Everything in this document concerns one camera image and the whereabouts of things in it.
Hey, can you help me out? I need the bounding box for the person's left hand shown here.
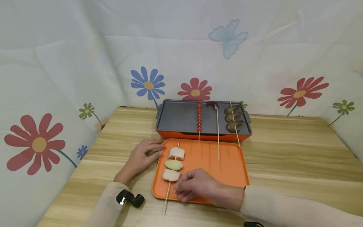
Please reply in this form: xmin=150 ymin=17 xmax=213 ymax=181
xmin=113 ymin=140 xmax=167 ymax=187

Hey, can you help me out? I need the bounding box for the person's right hand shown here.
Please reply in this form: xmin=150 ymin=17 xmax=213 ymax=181
xmin=174 ymin=169 xmax=245 ymax=211

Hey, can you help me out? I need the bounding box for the person's left forearm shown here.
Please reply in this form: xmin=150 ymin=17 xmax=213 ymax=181
xmin=84 ymin=181 xmax=131 ymax=227

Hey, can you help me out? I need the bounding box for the person's right forearm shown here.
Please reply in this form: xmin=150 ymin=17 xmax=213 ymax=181
xmin=239 ymin=185 xmax=363 ymax=227

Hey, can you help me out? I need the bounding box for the white vegetable skewer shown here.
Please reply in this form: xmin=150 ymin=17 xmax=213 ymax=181
xmin=162 ymin=141 xmax=185 ymax=215

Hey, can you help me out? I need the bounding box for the orange grill with grey plate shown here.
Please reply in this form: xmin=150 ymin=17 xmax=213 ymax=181
xmin=155 ymin=100 xmax=253 ymax=142

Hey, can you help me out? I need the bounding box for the red sausage skewer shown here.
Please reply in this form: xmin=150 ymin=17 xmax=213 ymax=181
xmin=197 ymin=101 xmax=203 ymax=146

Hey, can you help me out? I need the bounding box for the orange plastic tray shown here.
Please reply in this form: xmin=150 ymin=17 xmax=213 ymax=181
xmin=151 ymin=138 xmax=250 ymax=205

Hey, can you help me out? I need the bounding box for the dark red octopus skewer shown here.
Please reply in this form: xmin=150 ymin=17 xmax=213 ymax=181
xmin=206 ymin=101 xmax=220 ymax=160

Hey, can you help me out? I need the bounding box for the shrimp skewer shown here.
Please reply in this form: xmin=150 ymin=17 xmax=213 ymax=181
xmin=224 ymin=102 xmax=246 ymax=147

